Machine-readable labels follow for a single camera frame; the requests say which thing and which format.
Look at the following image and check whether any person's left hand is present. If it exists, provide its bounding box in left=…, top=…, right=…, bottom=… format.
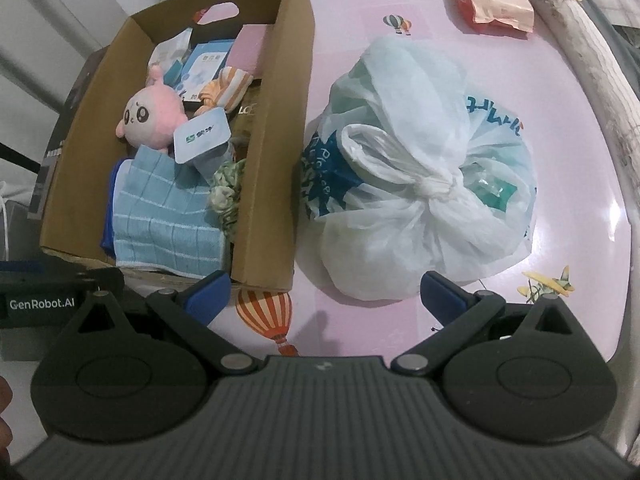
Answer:
left=0, top=374, right=15, bottom=461

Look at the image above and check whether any white and blue packet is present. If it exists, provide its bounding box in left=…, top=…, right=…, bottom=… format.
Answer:
left=147, top=27, right=193, bottom=83

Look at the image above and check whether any white plastic bag blue print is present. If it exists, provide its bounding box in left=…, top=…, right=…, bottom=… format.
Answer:
left=299, top=35, right=538, bottom=301

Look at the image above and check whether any pink plush toy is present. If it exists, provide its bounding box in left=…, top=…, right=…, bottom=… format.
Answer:
left=115, top=64, right=190, bottom=153

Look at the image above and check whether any black carton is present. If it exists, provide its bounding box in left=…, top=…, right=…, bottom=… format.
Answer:
left=27, top=47, right=108, bottom=221

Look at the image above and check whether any orange striped cloth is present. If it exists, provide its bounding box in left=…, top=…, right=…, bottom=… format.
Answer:
left=192, top=66, right=255, bottom=116

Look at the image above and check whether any dark brown carton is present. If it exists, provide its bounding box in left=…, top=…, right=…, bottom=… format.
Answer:
left=234, top=79, right=267, bottom=162

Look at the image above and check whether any cardboard box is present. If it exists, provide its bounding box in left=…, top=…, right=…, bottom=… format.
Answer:
left=39, top=0, right=315, bottom=292

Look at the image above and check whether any white plaid fuzzy blanket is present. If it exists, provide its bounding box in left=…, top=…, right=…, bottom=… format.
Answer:
left=507, top=0, right=640, bottom=171

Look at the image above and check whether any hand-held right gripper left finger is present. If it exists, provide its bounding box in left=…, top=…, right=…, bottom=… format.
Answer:
left=75, top=270, right=262, bottom=375

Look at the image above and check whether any pink sponge block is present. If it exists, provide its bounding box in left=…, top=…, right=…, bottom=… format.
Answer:
left=232, top=24, right=278, bottom=78

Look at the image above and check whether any green and white cloth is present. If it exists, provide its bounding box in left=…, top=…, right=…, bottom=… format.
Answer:
left=207, top=159, right=248, bottom=241

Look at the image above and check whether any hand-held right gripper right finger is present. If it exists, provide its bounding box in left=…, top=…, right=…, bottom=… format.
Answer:
left=390, top=270, right=577, bottom=376

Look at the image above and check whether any light blue checked towel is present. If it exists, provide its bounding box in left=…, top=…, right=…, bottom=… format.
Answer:
left=100, top=144, right=228, bottom=280

